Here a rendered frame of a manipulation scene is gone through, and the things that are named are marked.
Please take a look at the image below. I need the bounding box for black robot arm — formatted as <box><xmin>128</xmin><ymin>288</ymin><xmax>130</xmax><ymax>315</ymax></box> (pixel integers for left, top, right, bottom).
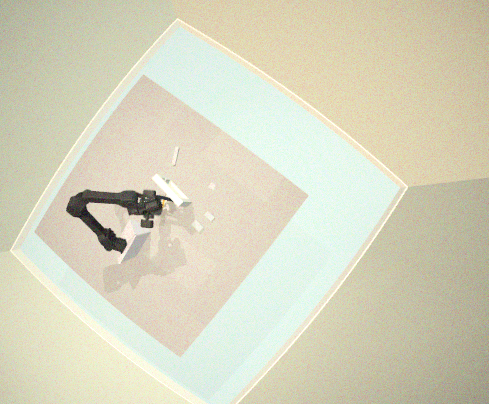
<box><xmin>66</xmin><ymin>189</ymin><xmax>163</xmax><ymax>254</ymax></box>

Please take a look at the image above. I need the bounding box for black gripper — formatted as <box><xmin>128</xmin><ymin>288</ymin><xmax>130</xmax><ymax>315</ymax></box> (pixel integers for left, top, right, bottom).
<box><xmin>141</xmin><ymin>189</ymin><xmax>156</xmax><ymax>228</ymax></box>

